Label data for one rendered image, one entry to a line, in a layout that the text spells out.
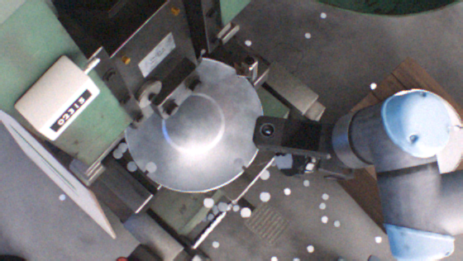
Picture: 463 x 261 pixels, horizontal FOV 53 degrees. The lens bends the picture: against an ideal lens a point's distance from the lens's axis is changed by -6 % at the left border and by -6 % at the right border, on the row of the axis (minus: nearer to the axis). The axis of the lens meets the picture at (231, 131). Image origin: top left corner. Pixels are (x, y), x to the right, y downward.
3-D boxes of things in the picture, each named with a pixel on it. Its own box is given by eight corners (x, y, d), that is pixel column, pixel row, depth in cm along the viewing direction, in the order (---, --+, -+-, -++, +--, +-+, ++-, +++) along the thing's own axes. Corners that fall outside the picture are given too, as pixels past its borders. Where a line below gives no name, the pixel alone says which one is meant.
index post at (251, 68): (258, 75, 111) (259, 59, 102) (249, 84, 111) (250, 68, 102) (248, 68, 112) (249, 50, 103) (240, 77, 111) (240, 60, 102)
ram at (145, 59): (216, 78, 92) (205, -3, 63) (160, 136, 89) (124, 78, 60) (151, 26, 95) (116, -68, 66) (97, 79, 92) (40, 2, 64)
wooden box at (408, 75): (453, 166, 176) (499, 144, 142) (386, 234, 170) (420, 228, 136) (381, 91, 184) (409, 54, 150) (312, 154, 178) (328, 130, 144)
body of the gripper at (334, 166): (331, 183, 77) (378, 177, 66) (285, 170, 74) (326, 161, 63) (339, 138, 79) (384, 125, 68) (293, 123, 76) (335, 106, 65)
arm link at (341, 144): (343, 157, 59) (351, 96, 61) (324, 161, 63) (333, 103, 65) (390, 171, 61) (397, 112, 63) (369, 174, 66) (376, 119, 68)
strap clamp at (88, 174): (140, 132, 108) (130, 119, 98) (88, 187, 105) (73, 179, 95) (121, 115, 110) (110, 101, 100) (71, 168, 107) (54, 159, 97)
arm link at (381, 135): (412, 167, 49) (396, 87, 50) (354, 176, 59) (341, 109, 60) (464, 155, 52) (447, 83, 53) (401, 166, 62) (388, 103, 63)
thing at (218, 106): (97, 128, 101) (97, 127, 100) (191, 34, 106) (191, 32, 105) (196, 221, 96) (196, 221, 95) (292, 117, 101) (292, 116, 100)
